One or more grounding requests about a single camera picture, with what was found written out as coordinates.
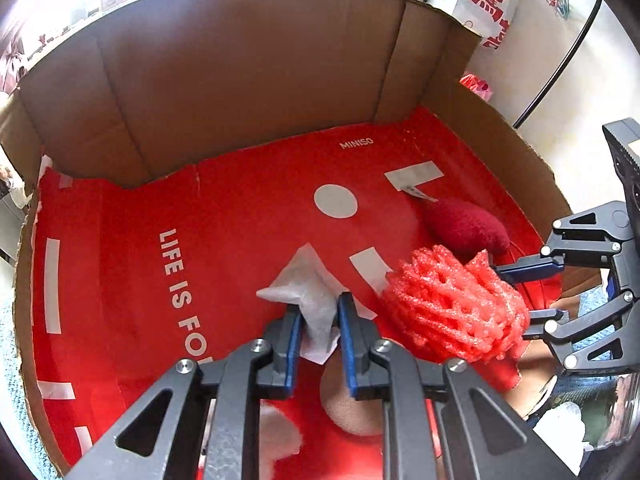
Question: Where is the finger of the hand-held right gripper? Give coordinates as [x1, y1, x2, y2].
[495, 200, 633, 286]
[525, 291, 640, 376]

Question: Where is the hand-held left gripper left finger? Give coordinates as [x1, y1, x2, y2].
[65, 305, 306, 480]

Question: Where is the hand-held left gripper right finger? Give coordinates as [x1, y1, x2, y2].
[336, 291, 583, 480]

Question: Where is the tan round puff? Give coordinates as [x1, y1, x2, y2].
[319, 362, 388, 436]

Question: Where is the red plush pouch with cord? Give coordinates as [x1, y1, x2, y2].
[422, 196, 548, 308]

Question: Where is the red foam net ball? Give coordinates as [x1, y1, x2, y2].
[380, 244, 531, 365]

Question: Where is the brown cardboard box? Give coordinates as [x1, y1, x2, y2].
[0, 0, 576, 478]

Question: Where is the black clothes rack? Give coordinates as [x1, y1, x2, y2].
[512, 0, 603, 128]

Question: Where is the red paper bag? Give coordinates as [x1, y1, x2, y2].
[30, 105, 566, 466]

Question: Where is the pink bag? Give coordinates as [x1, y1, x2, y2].
[460, 74, 493, 103]

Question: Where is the white tote bag red print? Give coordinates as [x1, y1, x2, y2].
[427, 0, 521, 51]

